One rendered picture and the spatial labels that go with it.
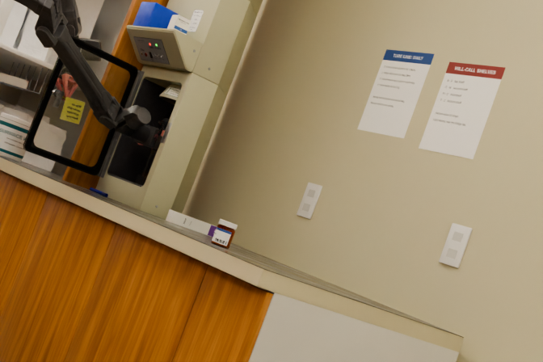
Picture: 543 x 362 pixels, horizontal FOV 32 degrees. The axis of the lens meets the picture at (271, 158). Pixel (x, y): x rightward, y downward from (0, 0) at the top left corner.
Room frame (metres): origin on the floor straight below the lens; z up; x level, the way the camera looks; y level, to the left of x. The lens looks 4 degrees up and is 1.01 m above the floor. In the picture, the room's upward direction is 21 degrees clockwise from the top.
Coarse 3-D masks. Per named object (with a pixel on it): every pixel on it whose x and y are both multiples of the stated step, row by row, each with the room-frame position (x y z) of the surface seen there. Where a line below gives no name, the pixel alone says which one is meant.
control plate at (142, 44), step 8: (136, 40) 3.14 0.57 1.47; (144, 40) 3.09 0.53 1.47; (152, 40) 3.04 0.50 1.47; (160, 40) 3.00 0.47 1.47; (144, 48) 3.12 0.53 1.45; (152, 48) 3.07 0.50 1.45; (160, 48) 3.03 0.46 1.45; (144, 56) 3.15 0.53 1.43; (160, 56) 3.05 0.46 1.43; (168, 64) 3.03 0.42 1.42
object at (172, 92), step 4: (172, 84) 3.11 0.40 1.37; (168, 88) 3.10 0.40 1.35; (172, 88) 3.09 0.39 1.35; (176, 88) 3.08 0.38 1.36; (180, 88) 3.08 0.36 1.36; (164, 92) 3.10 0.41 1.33; (168, 92) 3.08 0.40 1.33; (172, 92) 3.08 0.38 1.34; (176, 92) 3.07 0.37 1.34; (160, 96) 3.12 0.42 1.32; (164, 96) 3.08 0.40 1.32; (168, 96) 3.07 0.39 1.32; (172, 96) 3.07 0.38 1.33; (176, 96) 3.06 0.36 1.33; (168, 100) 3.20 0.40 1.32; (172, 100) 3.20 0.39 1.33
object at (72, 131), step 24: (96, 72) 3.10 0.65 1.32; (120, 72) 3.16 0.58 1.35; (72, 96) 3.06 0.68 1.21; (120, 96) 3.18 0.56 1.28; (48, 120) 3.03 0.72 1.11; (72, 120) 3.08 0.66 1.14; (96, 120) 3.15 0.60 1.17; (24, 144) 2.99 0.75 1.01; (48, 144) 3.05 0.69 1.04; (72, 144) 3.11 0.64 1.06; (96, 144) 3.17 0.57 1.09
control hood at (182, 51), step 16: (128, 32) 3.15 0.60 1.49; (144, 32) 3.06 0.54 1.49; (160, 32) 2.97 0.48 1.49; (176, 32) 2.91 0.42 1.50; (176, 48) 2.94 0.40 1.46; (192, 48) 2.95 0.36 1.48; (144, 64) 3.20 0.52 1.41; (160, 64) 3.08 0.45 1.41; (176, 64) 2.99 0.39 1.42; (192, 64) 2.97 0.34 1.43
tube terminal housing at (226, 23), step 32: (192, 0) 3.10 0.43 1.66; (224, 0) 2.98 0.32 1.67; (192, 32) 3.04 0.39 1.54; (224, 32) 3.01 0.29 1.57; (224, 64) 3.03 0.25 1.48; (192, 96) 2.99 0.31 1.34; (224, 96) 3.20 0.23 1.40; (192, 128) 3.02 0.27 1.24; (160, 160) 2.98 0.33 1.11; (192, 160) 3.08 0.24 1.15; (128, 192) 3.05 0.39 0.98; (160, 192) 3.00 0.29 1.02
